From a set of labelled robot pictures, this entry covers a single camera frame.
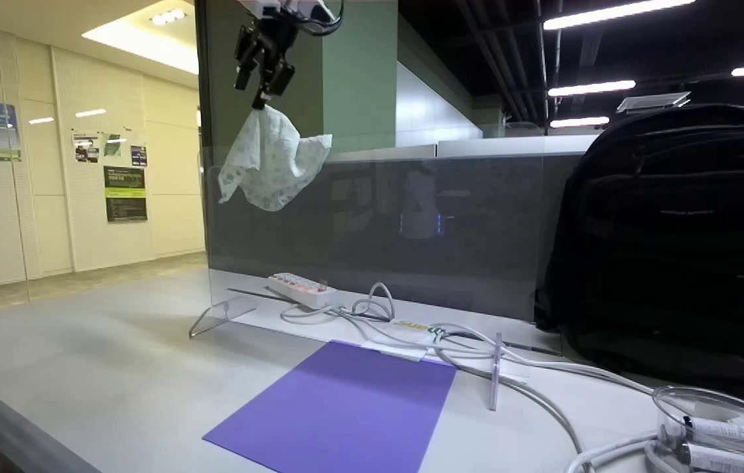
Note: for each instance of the clear acrylic glass screen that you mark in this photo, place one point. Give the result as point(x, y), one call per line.
point(494, 377)

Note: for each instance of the white patterned towel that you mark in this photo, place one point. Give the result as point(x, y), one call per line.
point(275, 161)

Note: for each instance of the grey partition panel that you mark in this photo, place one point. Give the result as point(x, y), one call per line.
point(477, 227)

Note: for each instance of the purple paper sheet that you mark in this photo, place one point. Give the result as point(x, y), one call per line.
point(346, 410)

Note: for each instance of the white power strip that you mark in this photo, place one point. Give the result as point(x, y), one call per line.
point(300, 290)

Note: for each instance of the black backpack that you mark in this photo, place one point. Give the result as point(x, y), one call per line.
point(676, 245)

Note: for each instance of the small wall photo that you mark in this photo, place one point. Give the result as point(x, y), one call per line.
point(114, 144)
point(137, 156)
point(86, 148)

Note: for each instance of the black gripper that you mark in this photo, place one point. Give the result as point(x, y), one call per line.
point(280, 29)

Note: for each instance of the dark green wall poster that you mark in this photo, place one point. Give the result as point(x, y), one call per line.
point(124, 194)

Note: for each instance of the bright recessed ceiling panel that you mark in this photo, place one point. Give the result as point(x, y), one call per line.
point(147, 40)

